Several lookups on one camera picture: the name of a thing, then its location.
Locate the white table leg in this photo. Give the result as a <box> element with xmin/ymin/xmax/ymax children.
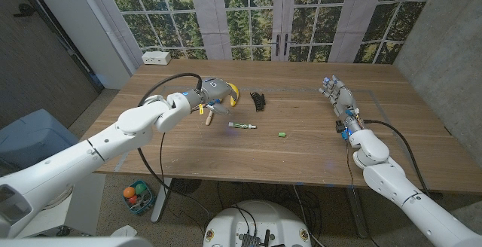
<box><xmin>151</xmin><ymin>177</ymin><xmax>173</xmax><ymax>224</ymax></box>

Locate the grey table leg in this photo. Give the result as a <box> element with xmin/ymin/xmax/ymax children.
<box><xmin>345</xmin><ymin>186</ymin><xmax>370</xmax><ymax>239</ymax></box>

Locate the white green marker body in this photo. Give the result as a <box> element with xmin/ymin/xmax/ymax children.
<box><xmin>228</xmin><ymin>121</ymin><xmax>258</xmax><ymax>130</ymax></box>

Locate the blue-grey storage bin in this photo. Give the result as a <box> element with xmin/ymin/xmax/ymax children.
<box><xmin>0</xmin><ymin>108</ymin><xmax>79</xmax><ymax>176</ymax></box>

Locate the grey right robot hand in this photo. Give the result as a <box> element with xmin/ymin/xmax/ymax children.
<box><xmin>319</xmin><ymin>75</ymin><xmax>365</xmax><ymax>135</ymax></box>

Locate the teal toy basket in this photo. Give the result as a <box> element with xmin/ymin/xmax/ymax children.
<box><xmin>122</xmin><ymin>180</ymin><xmax>157</xmax><ymax>215</ymax></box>

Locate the white robot chest shell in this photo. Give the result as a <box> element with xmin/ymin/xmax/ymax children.
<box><xmin>0</xmin><ymin>236</ymin><xmax>154</xmax><ymax>247</ymax></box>

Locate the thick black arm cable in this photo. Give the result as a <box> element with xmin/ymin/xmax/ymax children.
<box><xmin>136</xmin><ymin>72</ymin><xmax>212</xmax><ymax>218</ymax></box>
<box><xmin>363</xmin><ymin>119</ymin><xmax>432</xmax><ymax>197</ymax></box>

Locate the yellow toy banana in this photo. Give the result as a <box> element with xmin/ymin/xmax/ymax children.
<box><xmin>227</xmin><ymin>82</ymin><xmax>240</xmax><ymax>108</ymax></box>

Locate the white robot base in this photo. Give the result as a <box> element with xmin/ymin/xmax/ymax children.
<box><xmin>203</xmin><ymin>200</ymin><xmax>313</xmax><ymax>247</ymax></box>

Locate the black door handle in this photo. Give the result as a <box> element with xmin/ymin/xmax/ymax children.
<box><xmin>13</xmin><ymin>2</ymin><xmax>37</xmax><ymax>18</ymax></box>

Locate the printed window forest backdrop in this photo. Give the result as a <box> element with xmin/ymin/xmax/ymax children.
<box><xmin>81</xmin><ymin>0</ymin><xmax>441</xmax><ymax>66</ymax></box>

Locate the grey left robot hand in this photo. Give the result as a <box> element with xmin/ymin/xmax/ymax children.
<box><xmin>184</xmin><ymin>77</ymin><xmax>240</xmax><ymax>116</ymax></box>

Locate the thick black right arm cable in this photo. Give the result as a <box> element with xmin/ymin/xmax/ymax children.
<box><xmin>363</xmin><ymin>119</ymin><xmax>432</xmax><ymax>197</ymax></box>

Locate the white power box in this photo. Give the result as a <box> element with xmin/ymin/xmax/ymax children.
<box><xmin>142</xmin><ymin>50</ymin><xmax>172</xmax><ymax>66</ymax></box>

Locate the black hair claw clip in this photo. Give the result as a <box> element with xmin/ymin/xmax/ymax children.
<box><xmin>249</xmin><ymin>92</ymin><xmax>267</xmax><ymax>112</ymax></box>

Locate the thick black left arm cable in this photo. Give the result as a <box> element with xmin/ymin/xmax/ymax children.
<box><xmin>136</xmin><ymin>72</ymin><xmax>212</xmax><ymax>218</ymax></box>

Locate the black round floor fan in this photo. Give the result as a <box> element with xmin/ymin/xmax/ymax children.
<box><xmin>172</xmin><ymin>178</ymin><xmax>203</xmax><ymax>195</ymax></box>

